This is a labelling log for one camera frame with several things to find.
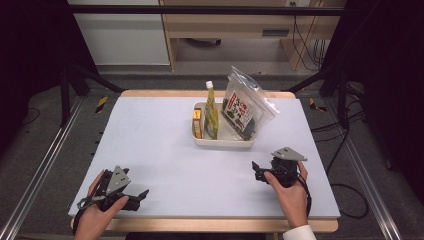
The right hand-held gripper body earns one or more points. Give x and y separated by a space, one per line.
285 170

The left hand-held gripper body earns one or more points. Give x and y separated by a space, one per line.
118 180

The white plastic storage box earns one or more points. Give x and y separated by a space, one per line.
226 142

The clear bag of dried seaweed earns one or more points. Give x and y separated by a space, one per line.
243 103

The yellow spout pouch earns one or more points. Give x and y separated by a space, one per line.
211 116

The person's right hand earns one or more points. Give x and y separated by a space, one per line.
293 203

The person's left hand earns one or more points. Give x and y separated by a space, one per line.
95 223

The white table cover sheet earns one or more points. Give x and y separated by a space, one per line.
150 133

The wooden table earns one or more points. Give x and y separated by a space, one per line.
200 225

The black yellow tape mark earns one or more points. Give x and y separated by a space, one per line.
313 105

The black metal stand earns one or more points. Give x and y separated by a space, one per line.
65 93
341 100

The black curtain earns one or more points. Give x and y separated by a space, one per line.
390 83
30 50

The white cabinet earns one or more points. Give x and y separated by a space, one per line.
123 40

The light wooden desk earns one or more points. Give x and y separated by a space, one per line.
233 23

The black horizontal metal bar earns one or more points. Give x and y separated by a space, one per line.
200 10

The aluminium floor rail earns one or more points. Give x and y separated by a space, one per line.
43 166
366 180

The white wall socket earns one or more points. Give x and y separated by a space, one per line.
300 2

